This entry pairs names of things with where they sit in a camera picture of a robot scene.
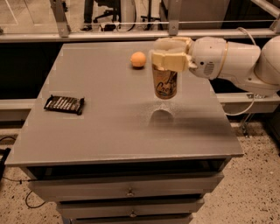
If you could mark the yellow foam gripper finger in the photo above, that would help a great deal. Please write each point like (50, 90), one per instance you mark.
(177, 62)
(173, 45)

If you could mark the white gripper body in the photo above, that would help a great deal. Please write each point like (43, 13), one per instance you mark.
(206, 57)

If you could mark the orange soda can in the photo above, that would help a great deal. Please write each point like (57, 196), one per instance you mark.
(165, 82)

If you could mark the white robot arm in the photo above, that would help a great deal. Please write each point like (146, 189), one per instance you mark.
(249, 67)

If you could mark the orange fruit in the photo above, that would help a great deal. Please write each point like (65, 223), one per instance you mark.
(138, 59)

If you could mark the black office chair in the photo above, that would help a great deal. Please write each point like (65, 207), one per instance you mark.
(113, 11)

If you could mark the grey drawer cabinet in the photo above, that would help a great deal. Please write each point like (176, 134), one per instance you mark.
(130, 157)

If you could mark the black snack bar wrapper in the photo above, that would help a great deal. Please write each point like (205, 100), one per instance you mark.
(65, 104)

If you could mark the metal guard rail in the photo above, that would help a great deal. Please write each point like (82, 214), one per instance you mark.
(23, 21)

